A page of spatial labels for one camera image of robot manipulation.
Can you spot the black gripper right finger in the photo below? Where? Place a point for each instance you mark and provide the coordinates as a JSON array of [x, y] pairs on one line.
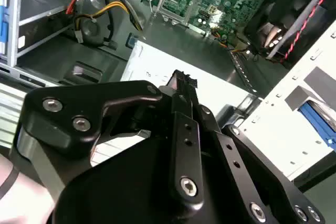
[[236, 161]]

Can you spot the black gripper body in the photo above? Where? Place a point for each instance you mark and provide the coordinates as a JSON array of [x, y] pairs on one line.
[[118, 195]]

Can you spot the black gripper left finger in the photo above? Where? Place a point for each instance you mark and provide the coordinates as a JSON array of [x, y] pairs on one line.
[[65, 103]]

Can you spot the hard disk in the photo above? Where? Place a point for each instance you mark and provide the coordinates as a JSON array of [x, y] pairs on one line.
[[317, 124]]

